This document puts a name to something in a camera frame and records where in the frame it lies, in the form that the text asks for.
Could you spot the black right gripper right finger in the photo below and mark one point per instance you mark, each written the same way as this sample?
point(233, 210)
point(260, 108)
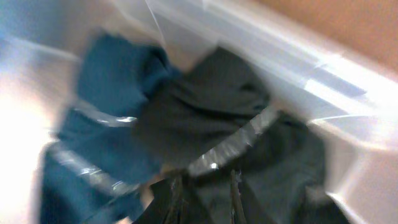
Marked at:
point(237, 212)

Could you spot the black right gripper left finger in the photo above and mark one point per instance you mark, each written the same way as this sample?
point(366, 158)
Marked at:
point(176, 211)

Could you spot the dark blue taped cloth bundle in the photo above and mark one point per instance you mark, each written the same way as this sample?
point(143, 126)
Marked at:
point(94, 170)

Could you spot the black taped cloth bundle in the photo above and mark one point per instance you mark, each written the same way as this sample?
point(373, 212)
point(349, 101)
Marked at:
point(219, 118)

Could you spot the clear plastic storage container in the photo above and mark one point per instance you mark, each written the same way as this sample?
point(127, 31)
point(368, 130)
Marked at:
point(348, 100)

